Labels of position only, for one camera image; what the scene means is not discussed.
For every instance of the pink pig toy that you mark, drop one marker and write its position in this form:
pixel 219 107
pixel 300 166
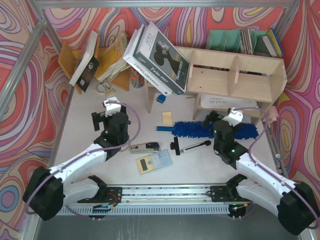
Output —
pixel 272 115

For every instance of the yellow and blue calculator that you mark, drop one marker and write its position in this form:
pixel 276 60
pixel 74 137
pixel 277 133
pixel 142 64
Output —
pixel 154 161

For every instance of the wooden desktop bookshelf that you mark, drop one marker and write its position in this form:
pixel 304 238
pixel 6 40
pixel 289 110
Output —
pixel 240 76

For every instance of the blue and yellow book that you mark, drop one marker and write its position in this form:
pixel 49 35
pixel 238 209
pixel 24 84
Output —
pixel 272 42

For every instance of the yellow wooden book stand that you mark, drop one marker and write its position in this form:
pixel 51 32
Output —
pixel 67 59

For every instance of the brass padlock with ring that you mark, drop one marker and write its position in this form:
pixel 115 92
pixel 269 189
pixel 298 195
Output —
pixel 105 89

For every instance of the blue microfiber duster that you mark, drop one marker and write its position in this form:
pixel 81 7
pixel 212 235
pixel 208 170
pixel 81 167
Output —
pixel 194 129

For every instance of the Twins story dark book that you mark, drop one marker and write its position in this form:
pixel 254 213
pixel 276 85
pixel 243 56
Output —
pixel 162 59

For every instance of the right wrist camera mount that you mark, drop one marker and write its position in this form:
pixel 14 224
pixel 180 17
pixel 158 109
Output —
pixel 234 117

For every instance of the white Chokladfabriken book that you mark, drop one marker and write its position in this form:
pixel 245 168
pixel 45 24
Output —
pixel 129 57

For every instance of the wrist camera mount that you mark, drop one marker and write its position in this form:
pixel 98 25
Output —
pixel 111 106
pixel 234 117

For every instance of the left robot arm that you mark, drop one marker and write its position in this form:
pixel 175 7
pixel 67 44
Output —
pixel 51 189

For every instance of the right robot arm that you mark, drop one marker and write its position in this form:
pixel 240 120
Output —
pixel 293 203

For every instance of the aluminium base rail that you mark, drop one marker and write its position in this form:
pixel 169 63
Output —
pixel 162 193

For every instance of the white paper notebook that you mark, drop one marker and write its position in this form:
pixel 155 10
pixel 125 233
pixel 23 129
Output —
pixel 209 101

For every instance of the yellow sticky note pad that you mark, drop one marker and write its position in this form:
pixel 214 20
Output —
pixel 167 118

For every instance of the white and black utility knife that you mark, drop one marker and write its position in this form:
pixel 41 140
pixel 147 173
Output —
pixel 178 151

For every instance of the colored pencils cup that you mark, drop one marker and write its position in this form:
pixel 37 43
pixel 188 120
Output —
pixel 136 80

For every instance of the blue pencil sharpener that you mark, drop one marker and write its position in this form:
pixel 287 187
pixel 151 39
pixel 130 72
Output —
pixel 161 98

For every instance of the white book black cover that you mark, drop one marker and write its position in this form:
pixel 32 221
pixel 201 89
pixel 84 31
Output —
pixel 86 64

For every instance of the teal file organizer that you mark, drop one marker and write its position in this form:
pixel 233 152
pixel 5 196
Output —
pixel 232 41

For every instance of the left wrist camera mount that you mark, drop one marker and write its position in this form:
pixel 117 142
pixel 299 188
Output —
pixel 111 106

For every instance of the beige and black stapler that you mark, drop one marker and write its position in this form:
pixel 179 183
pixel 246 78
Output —
pixel 149 147

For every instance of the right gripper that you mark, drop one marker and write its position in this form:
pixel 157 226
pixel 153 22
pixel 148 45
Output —
pixel 210 117

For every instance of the yellow books stack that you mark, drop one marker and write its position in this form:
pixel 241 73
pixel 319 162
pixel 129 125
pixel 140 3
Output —
pixel 111 60

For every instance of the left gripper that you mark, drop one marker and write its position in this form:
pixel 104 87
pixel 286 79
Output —
pixel 96 119

